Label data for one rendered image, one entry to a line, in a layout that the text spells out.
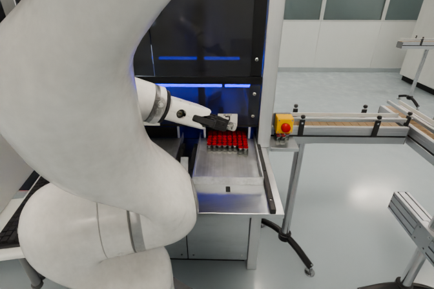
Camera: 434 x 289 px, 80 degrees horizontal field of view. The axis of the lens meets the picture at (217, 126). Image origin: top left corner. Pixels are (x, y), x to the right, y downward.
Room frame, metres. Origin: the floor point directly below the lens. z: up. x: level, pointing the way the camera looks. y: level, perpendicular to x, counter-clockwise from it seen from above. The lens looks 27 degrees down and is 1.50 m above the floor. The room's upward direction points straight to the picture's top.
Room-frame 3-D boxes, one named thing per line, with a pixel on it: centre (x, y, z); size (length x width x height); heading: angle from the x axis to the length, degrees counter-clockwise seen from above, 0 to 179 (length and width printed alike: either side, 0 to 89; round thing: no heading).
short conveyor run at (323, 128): (1.16, -0.59, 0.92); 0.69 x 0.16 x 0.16; 89
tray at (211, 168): (0.91, -0.04, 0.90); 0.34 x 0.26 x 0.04; 179
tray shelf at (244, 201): (0.85, 0.13, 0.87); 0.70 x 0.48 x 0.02; 89
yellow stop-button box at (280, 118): (1.03, -0.30, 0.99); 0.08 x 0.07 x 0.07; 179
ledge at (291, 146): (1.07, -0.31, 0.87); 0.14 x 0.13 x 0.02; 179
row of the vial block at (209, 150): (0.96, -0.04, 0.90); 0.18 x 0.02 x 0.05; 89
